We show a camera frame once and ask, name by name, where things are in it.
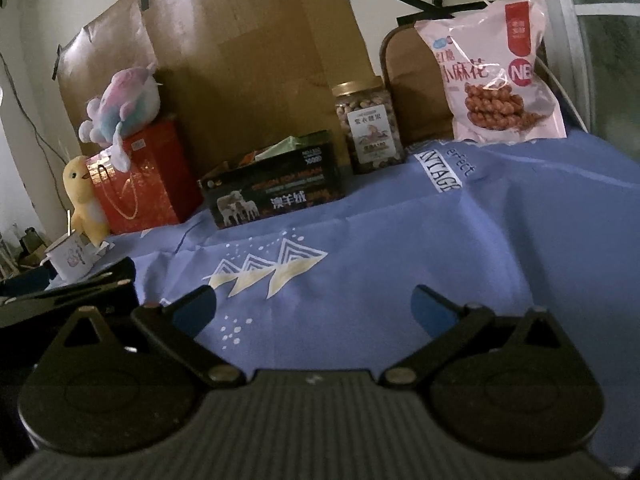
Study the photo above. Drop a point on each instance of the clear nut jar gold lid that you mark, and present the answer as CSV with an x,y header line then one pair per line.
x,y
370,130

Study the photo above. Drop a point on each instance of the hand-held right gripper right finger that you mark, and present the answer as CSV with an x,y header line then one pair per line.
x,y
431,310

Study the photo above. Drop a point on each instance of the white printed mug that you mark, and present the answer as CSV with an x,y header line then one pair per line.
x,y
72,257

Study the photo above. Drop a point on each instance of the pastel plush toy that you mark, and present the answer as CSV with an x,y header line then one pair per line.
x,y
127,100

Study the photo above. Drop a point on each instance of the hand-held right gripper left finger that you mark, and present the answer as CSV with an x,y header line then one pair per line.
x,y
196,310

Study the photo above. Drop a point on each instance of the yellow duck plush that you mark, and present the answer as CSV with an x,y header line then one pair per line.
x,y
82,200

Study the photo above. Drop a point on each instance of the dark bottle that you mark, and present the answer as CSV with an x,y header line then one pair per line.
x,y
29,245

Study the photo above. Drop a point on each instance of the red gift bag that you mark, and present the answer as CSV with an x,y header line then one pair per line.
x,y
150,185

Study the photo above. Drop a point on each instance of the white window frame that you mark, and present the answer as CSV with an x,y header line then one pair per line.
x,y
575,35

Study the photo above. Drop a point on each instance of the green snack packet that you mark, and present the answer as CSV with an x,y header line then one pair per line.
x,y
285,147

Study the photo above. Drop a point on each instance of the black box with sheep print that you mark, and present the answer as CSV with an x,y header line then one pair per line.
x,y
280,190

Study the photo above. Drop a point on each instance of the brown cardboard sheet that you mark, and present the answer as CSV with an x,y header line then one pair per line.
x,y
240,60

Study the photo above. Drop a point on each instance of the blue printed bed sheet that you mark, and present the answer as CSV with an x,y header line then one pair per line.
x,y
425,220

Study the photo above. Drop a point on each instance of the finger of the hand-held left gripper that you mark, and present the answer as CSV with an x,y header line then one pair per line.
x,y
112,285

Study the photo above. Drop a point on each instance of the brown chair back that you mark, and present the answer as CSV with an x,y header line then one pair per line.
x,y
405,90

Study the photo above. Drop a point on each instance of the large pink snack bag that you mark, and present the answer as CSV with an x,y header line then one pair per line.
x,y
495,60

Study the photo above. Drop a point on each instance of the black tape cross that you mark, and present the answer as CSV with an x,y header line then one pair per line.
x,y
435,7

